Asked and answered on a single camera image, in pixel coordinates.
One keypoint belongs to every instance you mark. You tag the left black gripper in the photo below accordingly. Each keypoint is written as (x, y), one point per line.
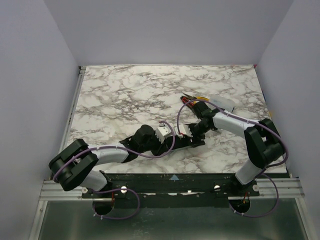
(180, 142)

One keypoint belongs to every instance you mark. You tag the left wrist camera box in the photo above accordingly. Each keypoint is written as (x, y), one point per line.
(163, 132)

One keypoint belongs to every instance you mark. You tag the black umbrella sleeve case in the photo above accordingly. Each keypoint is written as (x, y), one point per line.
(182, 143)

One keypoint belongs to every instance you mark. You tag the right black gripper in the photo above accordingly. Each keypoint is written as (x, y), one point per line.
(196, 108)

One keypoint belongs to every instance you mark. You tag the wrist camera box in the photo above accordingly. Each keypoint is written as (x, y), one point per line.
(183, 130)
(163, 132)

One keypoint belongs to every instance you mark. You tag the yellow handled tool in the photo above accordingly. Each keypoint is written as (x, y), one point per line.
(200, 98)

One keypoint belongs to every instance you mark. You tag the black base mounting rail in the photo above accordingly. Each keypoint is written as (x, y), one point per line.
(156, 190)

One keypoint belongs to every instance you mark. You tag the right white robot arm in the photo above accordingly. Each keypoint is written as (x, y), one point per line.
(261, 138)

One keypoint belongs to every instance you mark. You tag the red handled pliers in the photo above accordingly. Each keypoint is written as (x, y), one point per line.
(191, 105)

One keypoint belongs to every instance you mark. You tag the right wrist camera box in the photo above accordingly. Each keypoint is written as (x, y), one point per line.
(183, 130)

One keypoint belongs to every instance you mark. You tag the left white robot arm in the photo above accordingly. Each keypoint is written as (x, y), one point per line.
(73, 167)

